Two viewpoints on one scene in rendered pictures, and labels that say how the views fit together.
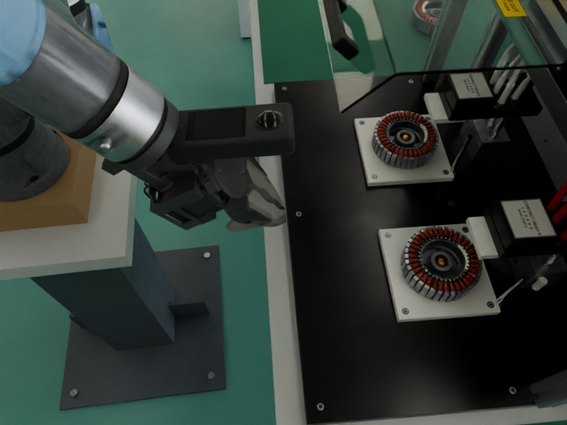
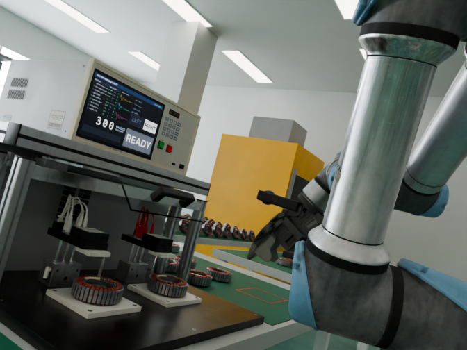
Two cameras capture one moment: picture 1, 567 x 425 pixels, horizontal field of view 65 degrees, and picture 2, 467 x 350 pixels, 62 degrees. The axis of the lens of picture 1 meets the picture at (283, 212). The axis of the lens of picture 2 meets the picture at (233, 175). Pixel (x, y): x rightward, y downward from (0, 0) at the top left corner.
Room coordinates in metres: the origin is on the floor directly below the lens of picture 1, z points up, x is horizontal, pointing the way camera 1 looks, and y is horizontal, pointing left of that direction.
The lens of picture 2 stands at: (1.10, 0.52, 1.06)
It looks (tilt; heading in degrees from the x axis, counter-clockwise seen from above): 4 degrees up; 217
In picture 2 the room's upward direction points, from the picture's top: 14 degrees clockwise
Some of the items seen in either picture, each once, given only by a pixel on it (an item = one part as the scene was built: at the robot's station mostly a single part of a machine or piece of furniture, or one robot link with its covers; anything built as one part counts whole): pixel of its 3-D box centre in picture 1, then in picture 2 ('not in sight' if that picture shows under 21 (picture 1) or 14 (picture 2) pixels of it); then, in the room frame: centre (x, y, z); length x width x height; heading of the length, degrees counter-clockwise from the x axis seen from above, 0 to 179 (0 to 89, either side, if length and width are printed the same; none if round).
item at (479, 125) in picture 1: (483, 136); (60, 271); (0.54, -0.36, 0.80); 0.07 x 0.05 x 0.06; 4
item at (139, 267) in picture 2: (533, 256); (132, 270); (0.30, -0.38, 0.80); 0.07 x 0.05 x 0.06; 4
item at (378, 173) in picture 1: (402, 148); (94, 300); (0.53, -0.22, 0.78); 0.15 x 0.15 x 0.01; 4
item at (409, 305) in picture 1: (435, 270); (165, 293); (0.29, -0.23, 0.78); 0.15 x 0.15 x 0.01; 4
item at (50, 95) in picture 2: not in sight; (103, 120); (0.42, -0.55, 1.22); 0.44 x 0.39 x 0.20; 4
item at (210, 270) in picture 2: not in sight; (218, 274); (-0.22, -0.44, 0.77); 0.11 x 0.11 x 0.04
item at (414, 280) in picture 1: (440, 262); (167, 285); (0.29, -0.23, 0.80); 0.11 x 0.11 x 0.04
